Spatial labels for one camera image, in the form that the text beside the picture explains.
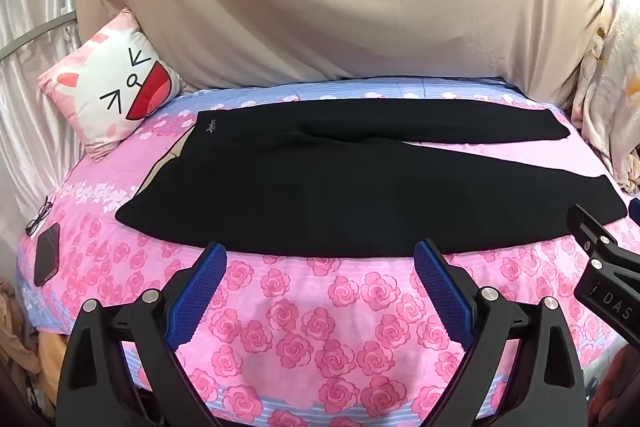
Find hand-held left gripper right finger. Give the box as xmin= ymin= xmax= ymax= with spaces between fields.
xmin=414 ymin=239 xmax=586 ymax=427

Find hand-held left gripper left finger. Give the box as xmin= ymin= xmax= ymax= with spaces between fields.
xmin=56 ymin=243 xmax=229 ymax=427

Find black pants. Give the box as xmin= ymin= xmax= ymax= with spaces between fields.
xmin=115 ymin=98 xmax=629 ymax=259

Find pink rose bedsheet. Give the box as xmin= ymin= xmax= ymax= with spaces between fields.
xmin=16 ymin=76 xmax=640 ymax=427

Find cream floral blanket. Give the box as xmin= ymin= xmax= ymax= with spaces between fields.
xmin=570 ymin=0 xmax=640 ymax=198

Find black smartphone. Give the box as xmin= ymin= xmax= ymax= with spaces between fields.
xmin=33 ymin=222 xmax=61 ymax=286

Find black eyeglasses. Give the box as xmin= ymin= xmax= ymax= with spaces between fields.
xmin=25 ymin=195 xmax=53 ymax=237

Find tan crumpled clothes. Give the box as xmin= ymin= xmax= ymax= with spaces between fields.
xmin=0 ymin=279 xmax=66 ymax=420

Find rabbit face pillow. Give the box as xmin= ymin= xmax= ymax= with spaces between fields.
xmin=37 ymin=7 xmax=184 ymax=164

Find white satin curtain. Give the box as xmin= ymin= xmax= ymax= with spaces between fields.
xmin=0 ymin=0 xmax=88 ymax=238

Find curved metal rail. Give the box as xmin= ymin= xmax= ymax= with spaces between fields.
xmin=0 ymin=13 xmax=78 ymax=60

